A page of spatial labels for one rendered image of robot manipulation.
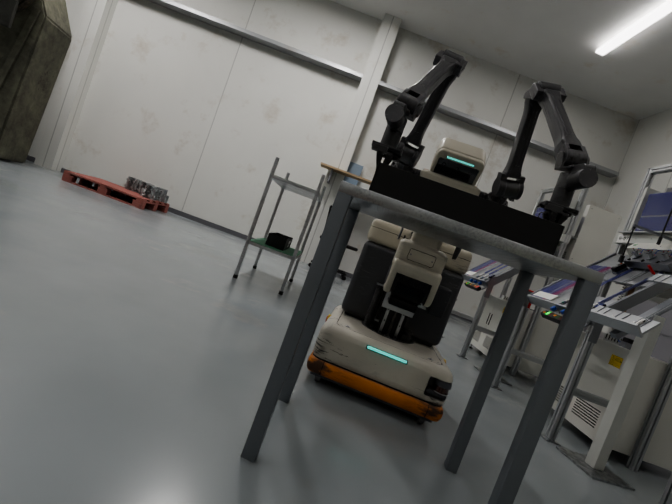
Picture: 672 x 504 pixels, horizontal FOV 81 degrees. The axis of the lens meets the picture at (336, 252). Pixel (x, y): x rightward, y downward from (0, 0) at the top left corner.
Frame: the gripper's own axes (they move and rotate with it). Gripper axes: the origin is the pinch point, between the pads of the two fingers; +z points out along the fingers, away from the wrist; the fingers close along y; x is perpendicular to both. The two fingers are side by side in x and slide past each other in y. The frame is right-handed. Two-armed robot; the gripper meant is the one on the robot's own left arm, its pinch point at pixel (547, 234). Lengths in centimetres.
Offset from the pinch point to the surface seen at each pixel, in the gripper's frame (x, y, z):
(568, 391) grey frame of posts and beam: 99, 76, 58
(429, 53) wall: 571, -81, -344
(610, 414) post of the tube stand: 82, 89, 59
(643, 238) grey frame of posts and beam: 155, 116, -48
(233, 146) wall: 542, -350, -73
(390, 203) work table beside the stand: -25, -49, 10
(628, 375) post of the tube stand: 80, 89, 38
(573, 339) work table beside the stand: -24.9, 5.2, 27.5
